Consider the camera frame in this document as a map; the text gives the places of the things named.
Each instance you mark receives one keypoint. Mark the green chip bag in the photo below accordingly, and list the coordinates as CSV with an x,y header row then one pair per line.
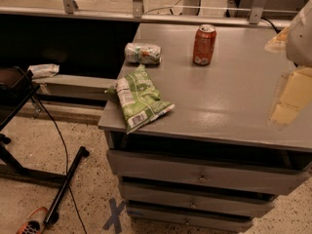
x,y
137,101

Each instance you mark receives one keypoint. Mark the orange soda can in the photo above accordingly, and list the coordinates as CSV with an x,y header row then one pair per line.
x,y
204,44

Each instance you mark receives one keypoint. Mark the white crumpled packet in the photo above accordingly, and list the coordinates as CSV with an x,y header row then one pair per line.
x,y
44,70

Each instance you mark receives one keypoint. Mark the black stand frame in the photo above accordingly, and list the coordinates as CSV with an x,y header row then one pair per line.
x,y
16,90

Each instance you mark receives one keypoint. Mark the grey drawer cabinet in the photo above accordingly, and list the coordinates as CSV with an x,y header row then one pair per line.
x,y
221,110

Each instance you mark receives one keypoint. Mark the middle grey drawer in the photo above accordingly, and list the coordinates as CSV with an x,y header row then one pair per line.
x,y
193,200

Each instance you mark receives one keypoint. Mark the grey metal railing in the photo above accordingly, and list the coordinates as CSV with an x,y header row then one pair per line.
x,y
158,11

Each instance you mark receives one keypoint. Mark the white green lying can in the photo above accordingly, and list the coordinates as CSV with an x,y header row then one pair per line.
x,y
143,53

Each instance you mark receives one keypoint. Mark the orange white sneaker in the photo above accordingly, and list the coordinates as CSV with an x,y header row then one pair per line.
x,y
34,224

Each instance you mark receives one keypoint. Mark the grey low shelf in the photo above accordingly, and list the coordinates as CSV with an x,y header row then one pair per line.
x,y
69,86

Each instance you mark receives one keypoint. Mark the bottom grey drawer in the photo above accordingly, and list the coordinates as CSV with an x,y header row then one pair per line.
x,y
188,218

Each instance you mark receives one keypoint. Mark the grey drawer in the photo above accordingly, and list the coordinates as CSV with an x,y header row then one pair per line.
x,y
188,218
193,200
205,173

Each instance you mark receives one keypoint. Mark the blue tape cross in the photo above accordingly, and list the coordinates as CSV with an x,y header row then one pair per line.
x,y
114,219

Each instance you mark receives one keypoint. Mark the top grey drawer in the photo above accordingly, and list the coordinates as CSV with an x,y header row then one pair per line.
x,y
205,173

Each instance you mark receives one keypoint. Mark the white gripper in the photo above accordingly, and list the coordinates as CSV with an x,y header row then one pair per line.
x,y
300,38

